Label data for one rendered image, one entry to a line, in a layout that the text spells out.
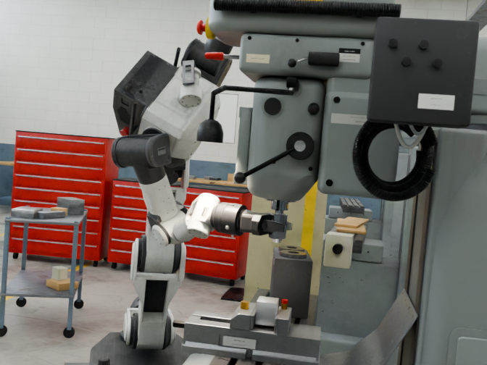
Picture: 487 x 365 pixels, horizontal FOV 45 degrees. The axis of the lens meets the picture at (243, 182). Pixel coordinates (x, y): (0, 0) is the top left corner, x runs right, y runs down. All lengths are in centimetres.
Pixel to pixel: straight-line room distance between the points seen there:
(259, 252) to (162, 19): 840
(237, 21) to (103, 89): 1009
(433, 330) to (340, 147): 48
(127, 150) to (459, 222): 97
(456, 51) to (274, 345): 81
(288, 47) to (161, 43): 983
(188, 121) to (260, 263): 167
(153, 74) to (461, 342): 121
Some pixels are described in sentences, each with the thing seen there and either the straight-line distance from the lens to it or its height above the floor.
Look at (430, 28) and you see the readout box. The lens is 127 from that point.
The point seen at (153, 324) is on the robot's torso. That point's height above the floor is 73.
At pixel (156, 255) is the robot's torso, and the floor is 102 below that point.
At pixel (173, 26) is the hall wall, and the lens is 1131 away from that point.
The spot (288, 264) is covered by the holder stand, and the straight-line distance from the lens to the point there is 190.
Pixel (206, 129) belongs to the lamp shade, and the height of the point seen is 148.
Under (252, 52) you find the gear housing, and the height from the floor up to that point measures 168.
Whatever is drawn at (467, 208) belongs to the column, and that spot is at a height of 134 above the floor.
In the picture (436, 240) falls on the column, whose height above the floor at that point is 126.
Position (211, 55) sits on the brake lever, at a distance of 176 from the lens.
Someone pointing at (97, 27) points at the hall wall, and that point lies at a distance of 1180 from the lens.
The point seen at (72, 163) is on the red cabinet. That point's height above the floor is 114.
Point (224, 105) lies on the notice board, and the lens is 1086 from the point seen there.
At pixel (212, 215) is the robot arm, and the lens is 167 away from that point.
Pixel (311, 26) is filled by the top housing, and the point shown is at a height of 175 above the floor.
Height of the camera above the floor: 143
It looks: 3 degrees down
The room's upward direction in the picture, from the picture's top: 5 degrees clockwise
